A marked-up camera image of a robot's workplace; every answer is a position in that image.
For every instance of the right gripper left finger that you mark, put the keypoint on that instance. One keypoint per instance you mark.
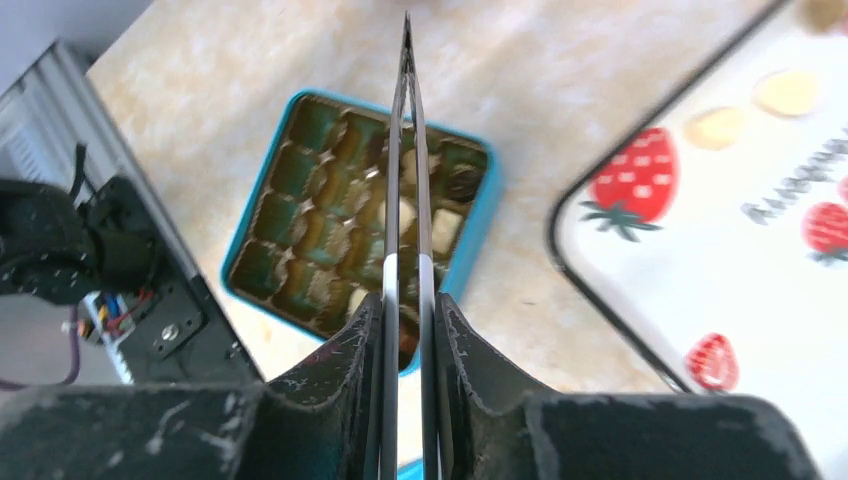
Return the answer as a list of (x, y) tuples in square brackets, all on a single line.
[(318, 420)]

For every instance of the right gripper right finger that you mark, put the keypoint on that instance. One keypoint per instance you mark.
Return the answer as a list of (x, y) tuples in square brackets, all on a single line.
[(495, 421)]

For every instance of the white heart chocolate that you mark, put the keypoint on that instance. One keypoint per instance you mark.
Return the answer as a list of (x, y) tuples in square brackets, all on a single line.
[(789, 93), (356, 297)]

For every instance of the white square chocolate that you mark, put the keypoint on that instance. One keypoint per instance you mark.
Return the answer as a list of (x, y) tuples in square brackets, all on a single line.
[(445, 226)]

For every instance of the white shell chocolate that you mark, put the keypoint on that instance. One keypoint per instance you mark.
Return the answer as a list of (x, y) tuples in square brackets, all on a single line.
[(406, 215)]

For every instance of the teal box lid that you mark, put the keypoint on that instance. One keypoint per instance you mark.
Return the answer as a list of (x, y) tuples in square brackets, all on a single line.
[(411, 471)]

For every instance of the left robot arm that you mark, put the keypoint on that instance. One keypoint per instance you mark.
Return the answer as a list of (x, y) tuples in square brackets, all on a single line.
[(60, 252)]

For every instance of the teal chocolate box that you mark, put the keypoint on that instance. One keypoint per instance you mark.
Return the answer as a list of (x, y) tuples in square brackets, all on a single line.
[(310, 233)]

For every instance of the strawberry pattern white tray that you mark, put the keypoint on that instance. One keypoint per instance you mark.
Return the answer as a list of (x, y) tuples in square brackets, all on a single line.
[(713, 237)]

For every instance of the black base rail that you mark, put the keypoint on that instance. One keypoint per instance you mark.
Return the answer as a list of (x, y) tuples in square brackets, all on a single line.
[(171, 329)]

